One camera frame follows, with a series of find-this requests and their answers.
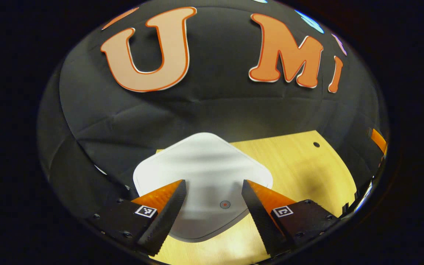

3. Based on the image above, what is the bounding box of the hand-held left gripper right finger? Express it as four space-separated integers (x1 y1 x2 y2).
241 179 339 257

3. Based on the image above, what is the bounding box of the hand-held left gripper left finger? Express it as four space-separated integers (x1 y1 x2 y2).
91 179 187 257

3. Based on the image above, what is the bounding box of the white desktop garbage bin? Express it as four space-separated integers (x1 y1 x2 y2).
133 132 273 243

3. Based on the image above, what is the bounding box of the wooden desktop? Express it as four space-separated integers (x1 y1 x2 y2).
149 130 358 265

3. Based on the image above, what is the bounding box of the black backdrop cloth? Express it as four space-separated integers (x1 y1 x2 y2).
37 0 389 221

